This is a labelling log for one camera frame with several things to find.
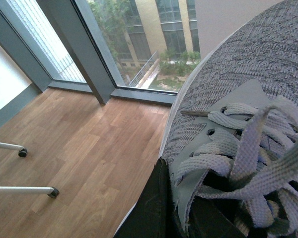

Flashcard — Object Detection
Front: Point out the white chair leg with caster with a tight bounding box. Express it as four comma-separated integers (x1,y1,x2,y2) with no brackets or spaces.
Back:
0,142,28,158
0,186,60,198

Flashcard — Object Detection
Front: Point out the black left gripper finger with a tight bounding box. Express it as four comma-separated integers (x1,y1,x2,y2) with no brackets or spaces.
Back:
114,158,176,238

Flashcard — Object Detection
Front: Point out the grey knit sneaker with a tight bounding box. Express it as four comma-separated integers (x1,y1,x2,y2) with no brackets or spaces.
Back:
159,0,298,238

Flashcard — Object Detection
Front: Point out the dark window frame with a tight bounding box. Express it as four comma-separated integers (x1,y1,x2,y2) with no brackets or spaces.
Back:
0,0,176,106

